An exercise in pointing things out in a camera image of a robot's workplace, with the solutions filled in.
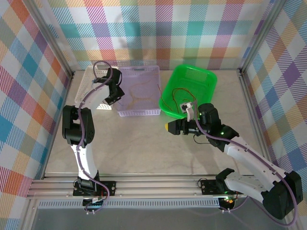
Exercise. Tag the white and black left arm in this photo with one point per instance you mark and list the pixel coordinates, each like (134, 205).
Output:
(79, 124)

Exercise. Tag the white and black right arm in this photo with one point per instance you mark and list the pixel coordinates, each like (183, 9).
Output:
(251, 158)

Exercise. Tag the white perforated plastic basket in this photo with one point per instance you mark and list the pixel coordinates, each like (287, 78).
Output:
(86, 81)

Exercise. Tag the purple perforated plastic basket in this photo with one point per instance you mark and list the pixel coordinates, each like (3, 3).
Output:
(144, 105)

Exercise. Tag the green perforated plastic basket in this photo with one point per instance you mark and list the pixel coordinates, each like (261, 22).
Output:
(199, 79)

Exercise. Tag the small circuit board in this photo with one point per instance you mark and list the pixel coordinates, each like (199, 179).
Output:
(94, 201)
(227, 200)

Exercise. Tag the aluminium side rail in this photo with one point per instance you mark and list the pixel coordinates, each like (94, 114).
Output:
(245, 91)
(67, 91)

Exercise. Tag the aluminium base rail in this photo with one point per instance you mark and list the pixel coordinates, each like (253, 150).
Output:
(156, 185)

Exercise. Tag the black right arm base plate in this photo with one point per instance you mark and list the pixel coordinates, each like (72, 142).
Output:
(208, 187)

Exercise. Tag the aluminium frame post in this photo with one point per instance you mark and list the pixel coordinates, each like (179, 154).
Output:
(52, 40)
(261, 38)

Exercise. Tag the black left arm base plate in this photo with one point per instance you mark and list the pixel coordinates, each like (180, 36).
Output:
(109, 188)

